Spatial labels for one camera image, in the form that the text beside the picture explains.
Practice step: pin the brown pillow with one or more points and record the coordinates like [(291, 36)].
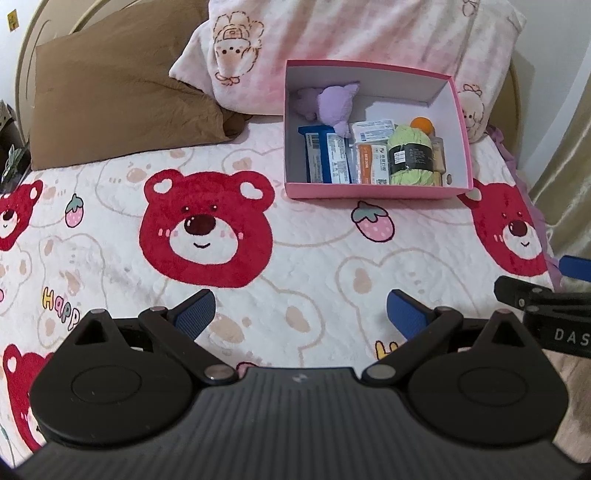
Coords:
[(105, 92)]

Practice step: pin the orange makeup sponge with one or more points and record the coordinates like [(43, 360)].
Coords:
[(424, 124)]

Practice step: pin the dark bedside table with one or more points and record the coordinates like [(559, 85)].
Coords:
[(15, 160)]

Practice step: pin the white blue wipes packet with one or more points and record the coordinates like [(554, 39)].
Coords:
[(372, 131)]

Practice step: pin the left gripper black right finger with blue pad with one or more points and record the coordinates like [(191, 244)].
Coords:
[(480, 382)]

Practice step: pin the beige curtain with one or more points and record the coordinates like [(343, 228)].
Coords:
[(562, 193)]

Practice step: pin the orange white floss box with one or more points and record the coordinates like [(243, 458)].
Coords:
[(372, 165)]

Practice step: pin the bear print bed blanket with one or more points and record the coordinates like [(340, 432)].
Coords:
[(296, 283)]

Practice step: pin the pink cardboard box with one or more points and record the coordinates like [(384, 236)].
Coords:
[(386, 92)]

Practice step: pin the pink white cartoon pillow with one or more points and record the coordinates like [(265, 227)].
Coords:
[(237, 56)]

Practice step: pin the blue snack packet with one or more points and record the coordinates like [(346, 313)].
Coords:
[(325, 154)]

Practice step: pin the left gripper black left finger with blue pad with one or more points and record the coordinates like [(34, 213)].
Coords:
[(116, 382)]

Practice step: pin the green yarn ball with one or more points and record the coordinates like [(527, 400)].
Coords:
[(410, 157)]

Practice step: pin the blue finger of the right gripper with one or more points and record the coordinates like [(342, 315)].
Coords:
[(575, 267)]

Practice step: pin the tan small box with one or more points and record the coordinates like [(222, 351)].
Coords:
[(439, 163)]

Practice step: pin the purple plush toy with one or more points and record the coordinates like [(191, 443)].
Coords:
[(330, 106)]

